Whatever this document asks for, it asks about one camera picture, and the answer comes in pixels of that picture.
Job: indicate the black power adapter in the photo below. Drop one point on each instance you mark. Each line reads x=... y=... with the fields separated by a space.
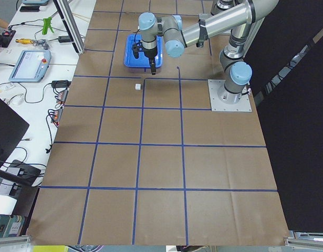
x=64 y=39

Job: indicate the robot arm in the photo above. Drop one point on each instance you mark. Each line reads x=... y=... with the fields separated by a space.
x=236 y=16

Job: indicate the black monitor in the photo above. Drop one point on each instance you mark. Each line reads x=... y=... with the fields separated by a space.
x=12 y=128

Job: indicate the white block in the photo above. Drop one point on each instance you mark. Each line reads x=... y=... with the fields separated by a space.
x=137 y=86

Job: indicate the green reach grabber tool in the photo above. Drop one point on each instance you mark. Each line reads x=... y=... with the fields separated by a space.
x=47 y=26

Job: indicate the teach pendant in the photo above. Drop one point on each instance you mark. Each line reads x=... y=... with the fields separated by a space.
x=31 y=66

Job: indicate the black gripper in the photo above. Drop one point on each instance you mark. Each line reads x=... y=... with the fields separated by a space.
x=149 y=53

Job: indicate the aluminium frame post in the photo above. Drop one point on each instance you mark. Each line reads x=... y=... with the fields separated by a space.
x=70 y=25

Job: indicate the blue plastic tray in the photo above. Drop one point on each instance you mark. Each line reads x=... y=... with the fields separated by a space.
x=142 y=62

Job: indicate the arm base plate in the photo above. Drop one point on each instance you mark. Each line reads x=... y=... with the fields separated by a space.
x=223 y=101

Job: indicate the brown paper table cover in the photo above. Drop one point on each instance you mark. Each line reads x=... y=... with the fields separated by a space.
x=154 y=166

